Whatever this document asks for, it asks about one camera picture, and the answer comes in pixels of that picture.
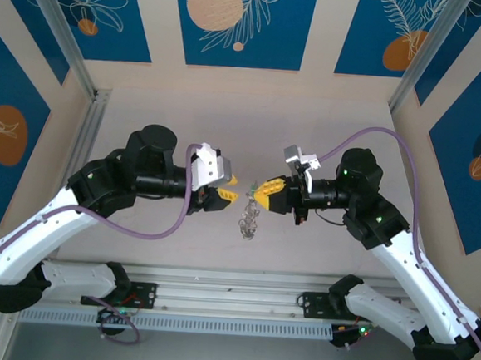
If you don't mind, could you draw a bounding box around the aluminium frame post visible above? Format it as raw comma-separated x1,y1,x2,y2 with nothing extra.
386,0,466,119
12,0,106,100

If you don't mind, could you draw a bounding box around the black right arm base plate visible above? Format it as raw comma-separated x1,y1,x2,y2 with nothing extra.
298,290,341,322

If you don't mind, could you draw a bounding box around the long aluminium frame rail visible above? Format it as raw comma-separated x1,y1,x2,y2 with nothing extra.
0,249,454,343

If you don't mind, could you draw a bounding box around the black controller board with LEDs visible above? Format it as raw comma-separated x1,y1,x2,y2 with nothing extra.
96,305,130,327
329,318,375,352

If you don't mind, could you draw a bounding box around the silver chain of key rings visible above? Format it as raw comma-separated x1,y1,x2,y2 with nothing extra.
235,179,265,242

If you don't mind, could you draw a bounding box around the grey slotted cable duct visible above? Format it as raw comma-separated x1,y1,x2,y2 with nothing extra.
16,299,334,348

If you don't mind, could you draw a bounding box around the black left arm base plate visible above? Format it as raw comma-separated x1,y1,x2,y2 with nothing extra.
79,276,159,312

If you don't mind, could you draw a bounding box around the blue floral wall panel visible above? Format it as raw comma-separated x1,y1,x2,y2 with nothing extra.
412,0,481,111
168,0,320,75
25,0,157,66
0,0,76,87
420,35,481,257
334,0,451,83
0,18,59,232

